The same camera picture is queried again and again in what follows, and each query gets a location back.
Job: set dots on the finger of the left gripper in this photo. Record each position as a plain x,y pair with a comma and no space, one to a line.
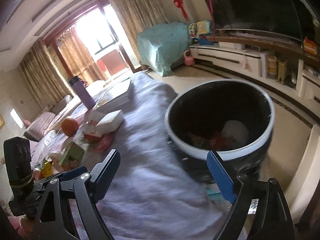
72,174

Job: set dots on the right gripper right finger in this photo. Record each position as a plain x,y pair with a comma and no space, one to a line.
272,218

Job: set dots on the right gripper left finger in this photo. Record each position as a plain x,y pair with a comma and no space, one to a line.
54,218

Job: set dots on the green milk carton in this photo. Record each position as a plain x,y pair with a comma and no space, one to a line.
72,157

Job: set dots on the red drink carton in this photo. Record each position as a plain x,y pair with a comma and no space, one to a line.
91,133

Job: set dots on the white foam block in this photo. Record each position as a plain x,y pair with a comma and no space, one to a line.
110,122

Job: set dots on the white foam fruit net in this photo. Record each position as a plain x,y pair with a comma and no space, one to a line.
236,134

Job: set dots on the red snack wrapper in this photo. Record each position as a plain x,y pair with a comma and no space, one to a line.
216,142

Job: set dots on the white trash bin black liner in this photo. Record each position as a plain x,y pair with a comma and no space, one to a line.
205,109

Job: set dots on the silver foil mat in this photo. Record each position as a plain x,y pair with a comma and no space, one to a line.
253,207

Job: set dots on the yellow snack packet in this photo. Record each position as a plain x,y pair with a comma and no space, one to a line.
46,170

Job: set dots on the orange fruit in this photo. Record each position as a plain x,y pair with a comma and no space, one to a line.
69,126

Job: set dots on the small pink snack packet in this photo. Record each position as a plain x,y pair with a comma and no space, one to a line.
105,143

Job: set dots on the beige sofa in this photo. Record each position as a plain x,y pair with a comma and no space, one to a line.
37,129

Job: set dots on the floral tablecloth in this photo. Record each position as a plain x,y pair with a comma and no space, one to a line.
151,195

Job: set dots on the left beige curtain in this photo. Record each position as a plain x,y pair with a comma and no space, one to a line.
42,76

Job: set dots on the beige curtain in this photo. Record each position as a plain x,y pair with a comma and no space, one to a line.
42,76
136,16

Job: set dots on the stack of children's books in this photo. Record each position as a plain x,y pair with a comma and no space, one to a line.
114,97

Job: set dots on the purple thermos bottle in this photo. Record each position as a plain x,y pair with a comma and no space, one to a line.
78,86

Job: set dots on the white tv cabinet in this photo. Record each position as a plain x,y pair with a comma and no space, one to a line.
294,148

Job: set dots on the teal covered furniture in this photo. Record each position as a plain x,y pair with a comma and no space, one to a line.
163,45

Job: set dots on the pink kettlebell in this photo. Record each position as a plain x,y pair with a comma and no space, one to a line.
188,58

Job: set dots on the right beige curtain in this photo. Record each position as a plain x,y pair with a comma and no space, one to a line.
136,16

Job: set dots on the colourful toy set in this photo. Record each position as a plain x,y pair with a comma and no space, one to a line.
200,31

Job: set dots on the black flat television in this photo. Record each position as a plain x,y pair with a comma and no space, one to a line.
295,19

